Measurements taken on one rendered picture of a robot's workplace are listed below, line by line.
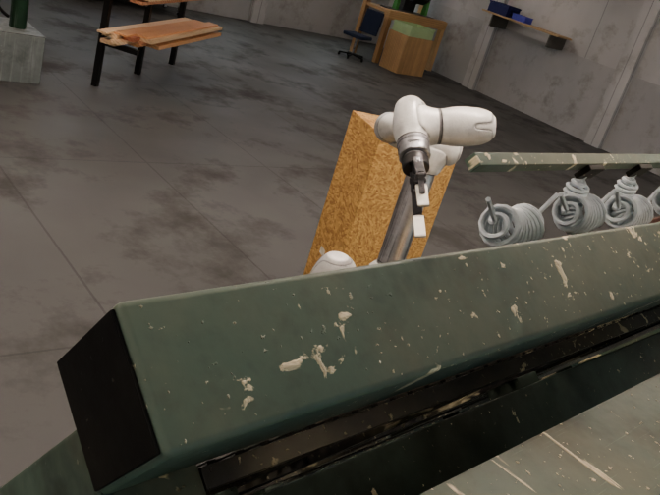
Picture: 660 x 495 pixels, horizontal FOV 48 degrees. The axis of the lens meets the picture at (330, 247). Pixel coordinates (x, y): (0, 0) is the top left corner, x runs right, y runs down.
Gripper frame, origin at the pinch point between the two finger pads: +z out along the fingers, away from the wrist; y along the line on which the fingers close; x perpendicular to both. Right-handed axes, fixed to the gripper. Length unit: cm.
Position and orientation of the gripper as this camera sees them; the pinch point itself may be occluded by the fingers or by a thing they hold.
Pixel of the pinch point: (421, 218)
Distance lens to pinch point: 195.3
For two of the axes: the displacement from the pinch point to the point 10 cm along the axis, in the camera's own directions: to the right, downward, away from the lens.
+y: -0.5, -5.5, -8.3
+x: 10.0, -0.5, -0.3
